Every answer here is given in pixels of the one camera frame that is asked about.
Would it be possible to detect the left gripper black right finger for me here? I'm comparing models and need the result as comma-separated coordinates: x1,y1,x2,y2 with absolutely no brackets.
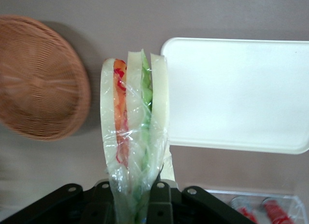
146,180,182,224

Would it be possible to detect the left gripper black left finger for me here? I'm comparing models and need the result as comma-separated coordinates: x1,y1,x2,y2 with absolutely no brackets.
83,181,115,224

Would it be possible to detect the plastic-wrapped triangle sandwich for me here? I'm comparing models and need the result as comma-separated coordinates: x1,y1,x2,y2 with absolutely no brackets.
100,48,178,224

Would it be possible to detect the round brown wicker basket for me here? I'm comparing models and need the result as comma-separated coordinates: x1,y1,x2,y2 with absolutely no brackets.
0,14,92,141

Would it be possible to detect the beige plastic tray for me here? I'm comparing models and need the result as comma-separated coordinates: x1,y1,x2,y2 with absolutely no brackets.
160,37,309,155

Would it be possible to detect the red cola bottle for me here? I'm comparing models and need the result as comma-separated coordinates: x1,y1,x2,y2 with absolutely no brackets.
230,196,258,224
261,197,292,224

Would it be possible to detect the clear acrylic bottle rack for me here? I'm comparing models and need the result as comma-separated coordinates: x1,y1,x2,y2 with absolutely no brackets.
184,185,306,224

